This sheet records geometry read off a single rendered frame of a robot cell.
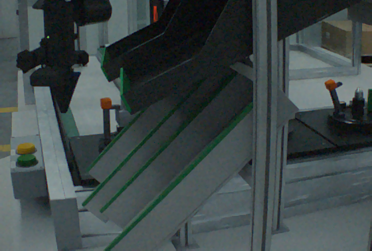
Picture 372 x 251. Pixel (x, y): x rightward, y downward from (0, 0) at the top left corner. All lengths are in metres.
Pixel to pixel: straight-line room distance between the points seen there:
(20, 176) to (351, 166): 0.63
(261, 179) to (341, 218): 0.52
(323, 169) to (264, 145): 0.51
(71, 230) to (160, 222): 0.37
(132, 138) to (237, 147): 0.31
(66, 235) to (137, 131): 0.23
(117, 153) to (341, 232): 0.43
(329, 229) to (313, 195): 0.09
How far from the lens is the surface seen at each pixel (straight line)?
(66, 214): 1.00
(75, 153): 1.16
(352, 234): 1.08
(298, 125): 1.29
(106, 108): 1.11
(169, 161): 0.77
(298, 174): 1.10
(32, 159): 1.14
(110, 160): 0.93
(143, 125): 0.91
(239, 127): 0.64
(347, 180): 1.16
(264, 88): 0.60
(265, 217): 0.66
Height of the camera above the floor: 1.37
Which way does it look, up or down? 17 degrees down
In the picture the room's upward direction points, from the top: 1 degrees counter-clockwise
